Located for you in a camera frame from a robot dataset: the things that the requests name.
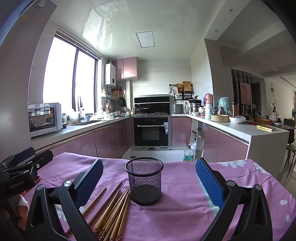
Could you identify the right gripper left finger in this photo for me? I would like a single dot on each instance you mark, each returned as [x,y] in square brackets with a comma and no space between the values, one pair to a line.
[43,222]

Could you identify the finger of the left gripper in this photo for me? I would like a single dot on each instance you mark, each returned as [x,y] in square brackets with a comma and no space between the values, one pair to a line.
[41,159]
[24,155]

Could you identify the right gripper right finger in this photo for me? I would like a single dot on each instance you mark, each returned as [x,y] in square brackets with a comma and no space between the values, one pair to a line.
[255,220]

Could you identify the bamboo chopstick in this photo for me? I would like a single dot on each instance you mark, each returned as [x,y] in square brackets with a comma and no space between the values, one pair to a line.
[112,216]
[107,201]
[105,215]
[122,223]
[115,225]
[93,202]

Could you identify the kitchen faucet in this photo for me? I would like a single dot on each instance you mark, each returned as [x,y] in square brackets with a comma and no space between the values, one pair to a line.
[80,106]

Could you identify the person's left hand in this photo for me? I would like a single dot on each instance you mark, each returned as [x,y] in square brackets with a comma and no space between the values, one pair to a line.
[23,209]

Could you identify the white microwave oven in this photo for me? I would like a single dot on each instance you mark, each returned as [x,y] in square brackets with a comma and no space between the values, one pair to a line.
[44,118]

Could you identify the pink floral tablecloth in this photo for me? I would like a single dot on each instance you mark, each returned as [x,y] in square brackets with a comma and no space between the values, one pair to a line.
[184,211]

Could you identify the plastic oil bottle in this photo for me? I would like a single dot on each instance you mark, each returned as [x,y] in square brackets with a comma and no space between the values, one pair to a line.
[189,154]

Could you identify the black frying pan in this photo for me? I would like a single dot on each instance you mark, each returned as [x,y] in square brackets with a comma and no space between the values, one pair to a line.
[121,100]

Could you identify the black mesh utensil cup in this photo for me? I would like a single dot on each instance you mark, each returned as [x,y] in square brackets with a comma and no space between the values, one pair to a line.
[145,180]

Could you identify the white plastic bag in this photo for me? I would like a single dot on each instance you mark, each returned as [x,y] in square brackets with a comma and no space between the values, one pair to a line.
[237,119]

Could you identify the black built-in oven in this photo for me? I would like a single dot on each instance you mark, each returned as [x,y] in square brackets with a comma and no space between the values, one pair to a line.
[151,132]

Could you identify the white water heater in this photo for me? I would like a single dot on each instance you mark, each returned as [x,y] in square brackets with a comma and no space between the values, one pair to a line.
[110,74]

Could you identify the round bamboo steamer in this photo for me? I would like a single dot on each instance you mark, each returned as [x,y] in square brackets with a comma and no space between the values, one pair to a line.
[220,118]

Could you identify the black range hood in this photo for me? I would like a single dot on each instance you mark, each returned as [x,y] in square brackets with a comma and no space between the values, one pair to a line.
[152,104]

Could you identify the pink upper cabinet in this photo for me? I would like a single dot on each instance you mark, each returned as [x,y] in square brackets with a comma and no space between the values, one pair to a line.
[126,68]

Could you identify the teal covered appliance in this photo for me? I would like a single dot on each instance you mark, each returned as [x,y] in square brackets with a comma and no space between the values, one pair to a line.
[226,104]

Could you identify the steel pot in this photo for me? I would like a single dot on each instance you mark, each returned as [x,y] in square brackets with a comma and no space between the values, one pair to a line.
[194,107]

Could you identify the pink thermos jug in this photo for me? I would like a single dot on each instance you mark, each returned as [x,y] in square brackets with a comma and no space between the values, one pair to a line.
[208,99]

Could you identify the ceiling light panel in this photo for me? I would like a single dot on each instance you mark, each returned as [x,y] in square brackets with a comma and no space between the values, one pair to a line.
[146,39]

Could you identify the black wall rack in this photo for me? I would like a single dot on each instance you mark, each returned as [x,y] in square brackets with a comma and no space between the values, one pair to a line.
[181,91]

